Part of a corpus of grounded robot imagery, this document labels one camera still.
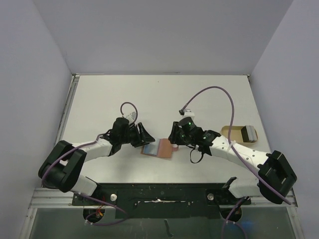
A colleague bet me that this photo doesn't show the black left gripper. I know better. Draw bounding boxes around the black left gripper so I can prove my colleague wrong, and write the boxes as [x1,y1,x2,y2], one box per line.
[120,122,154,147]

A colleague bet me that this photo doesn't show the brown leather card holder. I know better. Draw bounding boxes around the brown leather card holder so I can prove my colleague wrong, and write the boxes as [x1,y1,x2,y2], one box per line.
[141,138,179,159]

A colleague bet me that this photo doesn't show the black credit card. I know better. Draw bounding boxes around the black credit card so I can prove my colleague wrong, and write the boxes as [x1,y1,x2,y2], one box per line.
[241,126,250,142]

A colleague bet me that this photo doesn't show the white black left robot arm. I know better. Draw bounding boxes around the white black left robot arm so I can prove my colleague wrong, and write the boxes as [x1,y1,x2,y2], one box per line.
[38,118,155,205]

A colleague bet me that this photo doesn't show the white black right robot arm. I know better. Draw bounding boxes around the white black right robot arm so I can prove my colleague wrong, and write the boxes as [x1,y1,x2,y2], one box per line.
[168,117,297,205]

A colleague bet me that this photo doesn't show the grey credit card stack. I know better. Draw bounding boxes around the grey credit card stack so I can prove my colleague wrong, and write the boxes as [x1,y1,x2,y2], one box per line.
[246,125,258,143]

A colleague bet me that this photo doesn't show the beige oval tray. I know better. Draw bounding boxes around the beige oval tray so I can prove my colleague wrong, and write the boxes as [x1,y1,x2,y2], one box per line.
[220,125,258,146]

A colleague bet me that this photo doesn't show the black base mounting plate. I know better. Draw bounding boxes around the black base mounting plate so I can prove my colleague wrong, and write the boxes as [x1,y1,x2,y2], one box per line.
[72,183,251,220]

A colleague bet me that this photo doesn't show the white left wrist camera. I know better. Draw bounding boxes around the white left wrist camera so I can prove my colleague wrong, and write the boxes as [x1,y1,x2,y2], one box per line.
[123,112,137,124]

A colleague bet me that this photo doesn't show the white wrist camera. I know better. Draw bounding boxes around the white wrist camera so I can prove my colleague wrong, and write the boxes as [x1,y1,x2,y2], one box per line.
[123,112,137,124]
[179,109,195,119]

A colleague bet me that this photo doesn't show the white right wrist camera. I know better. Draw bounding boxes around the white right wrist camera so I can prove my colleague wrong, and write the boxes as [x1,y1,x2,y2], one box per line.
[179,109,195,119]

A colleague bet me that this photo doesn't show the aluminium left side rail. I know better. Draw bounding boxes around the aluminium left side rail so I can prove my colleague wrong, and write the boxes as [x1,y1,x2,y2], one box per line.
[54,74,80,145]

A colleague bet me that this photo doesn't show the aluminium rail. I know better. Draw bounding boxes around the aluminium rail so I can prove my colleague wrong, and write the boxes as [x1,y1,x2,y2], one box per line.
[54,74,80,145]
[28,188,298,209]

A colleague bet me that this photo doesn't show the aluminium front rail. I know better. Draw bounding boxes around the aluminium front rail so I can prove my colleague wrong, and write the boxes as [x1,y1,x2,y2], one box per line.
[28,188,298,209]

